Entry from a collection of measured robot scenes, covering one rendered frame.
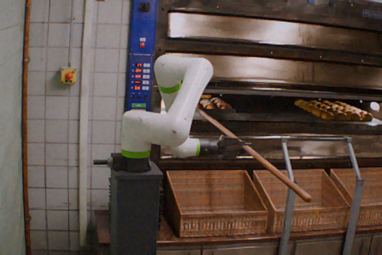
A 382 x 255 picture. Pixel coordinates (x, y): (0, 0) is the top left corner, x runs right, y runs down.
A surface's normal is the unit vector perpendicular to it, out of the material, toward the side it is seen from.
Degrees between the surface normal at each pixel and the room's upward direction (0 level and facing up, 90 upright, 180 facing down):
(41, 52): 90
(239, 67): 70
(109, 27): 90
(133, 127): 89
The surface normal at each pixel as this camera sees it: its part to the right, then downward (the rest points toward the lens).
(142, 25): 0.22, 0.22
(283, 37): 0.23, -0.12
